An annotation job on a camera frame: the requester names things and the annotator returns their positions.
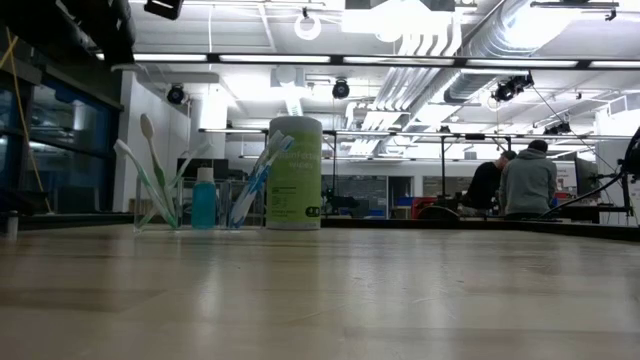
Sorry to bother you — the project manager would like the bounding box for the black ceiling lamp cluster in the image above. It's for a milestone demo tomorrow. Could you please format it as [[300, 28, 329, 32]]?
[[491, 73, 535, 104]]

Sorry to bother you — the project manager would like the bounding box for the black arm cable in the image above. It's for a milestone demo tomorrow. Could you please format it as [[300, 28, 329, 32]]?
[[538, 169, 627, 220]]

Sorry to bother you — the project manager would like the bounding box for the black computer monitor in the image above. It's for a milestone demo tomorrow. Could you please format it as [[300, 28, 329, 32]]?
[[573, 157, 601, 200]]

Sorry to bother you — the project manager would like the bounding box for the turquoise mouthwash bottle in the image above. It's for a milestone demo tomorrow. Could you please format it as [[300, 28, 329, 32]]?
[[191, 167, 219, 231]]

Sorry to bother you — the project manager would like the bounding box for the clear acrylic organizer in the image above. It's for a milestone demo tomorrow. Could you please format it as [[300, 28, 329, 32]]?
[[133, 174, 267, 233]]

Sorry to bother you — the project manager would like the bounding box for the yellow extension cable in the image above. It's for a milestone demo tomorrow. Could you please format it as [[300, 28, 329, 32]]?
[[0, 29, 54, 215]]

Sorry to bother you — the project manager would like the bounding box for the small white post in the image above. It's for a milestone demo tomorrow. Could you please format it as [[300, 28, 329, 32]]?
[[5, 209, 20, 240]]

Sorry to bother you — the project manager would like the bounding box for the person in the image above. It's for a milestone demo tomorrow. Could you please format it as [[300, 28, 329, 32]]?
[[462, 149, 519, 211], [498, 139, 559, 220]]

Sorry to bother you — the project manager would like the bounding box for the green white wipes canister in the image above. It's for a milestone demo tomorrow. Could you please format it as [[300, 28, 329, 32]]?
[[265, 115, 324, 231]]

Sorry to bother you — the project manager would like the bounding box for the white ring light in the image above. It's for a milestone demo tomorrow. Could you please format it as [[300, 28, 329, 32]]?
[[293, 7, 323, 42]]

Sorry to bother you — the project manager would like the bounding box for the long ceiling light bar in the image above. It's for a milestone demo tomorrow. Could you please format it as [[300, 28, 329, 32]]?
[[132, 51, 640, 70]]

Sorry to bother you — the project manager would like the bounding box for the silver ventilation duct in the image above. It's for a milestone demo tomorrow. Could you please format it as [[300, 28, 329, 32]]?
[[442, 0, 576, 105]]

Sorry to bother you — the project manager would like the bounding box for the black background monitor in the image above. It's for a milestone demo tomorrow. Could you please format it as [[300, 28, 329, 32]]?
[[175, 157, 230, 182]]

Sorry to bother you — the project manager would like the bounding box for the black aluminium table frame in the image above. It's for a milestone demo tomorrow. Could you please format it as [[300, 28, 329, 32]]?
[[0, 212, 640, 243]]

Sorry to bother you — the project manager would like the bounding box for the red storage bin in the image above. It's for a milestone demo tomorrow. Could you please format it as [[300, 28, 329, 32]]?
[[410, 196, 439, 220]]

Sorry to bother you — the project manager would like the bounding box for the green white toothbrush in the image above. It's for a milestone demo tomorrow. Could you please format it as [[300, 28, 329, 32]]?
[[139, 113, 176, 229], [135, 142, 214, 230], [113, 138, 177, 229]]

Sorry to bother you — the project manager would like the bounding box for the black chair back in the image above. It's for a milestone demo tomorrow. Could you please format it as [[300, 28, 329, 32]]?
[[417, 204, 461, 221]]

